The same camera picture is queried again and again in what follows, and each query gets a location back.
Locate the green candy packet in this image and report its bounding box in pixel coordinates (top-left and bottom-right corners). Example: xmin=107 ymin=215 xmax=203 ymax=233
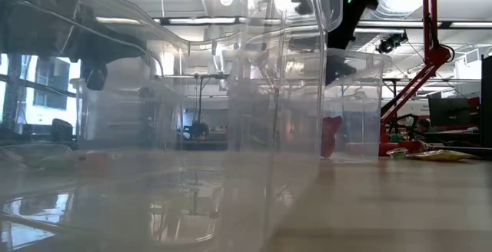
xmin=386 ymin=147 xmax=409 ymax=161

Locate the yellow red candy packet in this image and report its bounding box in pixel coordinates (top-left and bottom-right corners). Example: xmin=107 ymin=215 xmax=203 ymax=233
xmin=407 ymin=148 xmax=480 ymax=163

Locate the ceiling light strip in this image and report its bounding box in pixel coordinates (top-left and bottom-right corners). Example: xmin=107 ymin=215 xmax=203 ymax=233
xmin=357 ymin=20 xmax=443 ymax=29
xmin=448 ymin=21 xmax=492 ymax=29
xmin=95 ymin=16 xmax=142 ymax=25
xmin=168 ymin=16 xmax=238 ymax=25

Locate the clear plastic bin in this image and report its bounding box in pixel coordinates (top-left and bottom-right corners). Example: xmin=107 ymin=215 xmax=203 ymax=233
xmin=0 ymin=0 xmax=344 ymax=252
xmin=71 ymin=75 xmax=188 ymax=154
xmin=322 ymin=47 xmax=390 ymax=164

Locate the red desk lamp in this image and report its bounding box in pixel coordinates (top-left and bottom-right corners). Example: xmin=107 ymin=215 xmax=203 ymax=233
xmin=378 ymin=0 xmax=457 ymax=157

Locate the black office chair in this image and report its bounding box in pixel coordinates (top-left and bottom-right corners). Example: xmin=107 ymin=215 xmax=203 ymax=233
xmin=52 ymin=118 xmax=74 ymax=144

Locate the black background stand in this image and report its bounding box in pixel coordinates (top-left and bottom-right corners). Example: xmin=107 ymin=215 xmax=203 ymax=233
xmin=180 ymin=73 xmax=230 ymax=141

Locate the person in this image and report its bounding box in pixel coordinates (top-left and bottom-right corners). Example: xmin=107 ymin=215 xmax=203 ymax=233
xmin=414 ymin=117 xmax=434 ymax=134

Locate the black monitor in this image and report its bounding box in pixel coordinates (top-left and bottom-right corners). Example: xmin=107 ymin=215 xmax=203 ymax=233
xmin=427 ymin=97 xmax=472 ymax=128

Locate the tall black panel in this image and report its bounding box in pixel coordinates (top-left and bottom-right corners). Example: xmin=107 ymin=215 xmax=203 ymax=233
xmin=480 ymin=55 xmax=492 ymax=148

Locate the black hanging camera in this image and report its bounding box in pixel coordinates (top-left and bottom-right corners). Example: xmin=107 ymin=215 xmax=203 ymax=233
xmin=375 ymin=31 xmax=409 ymax=55

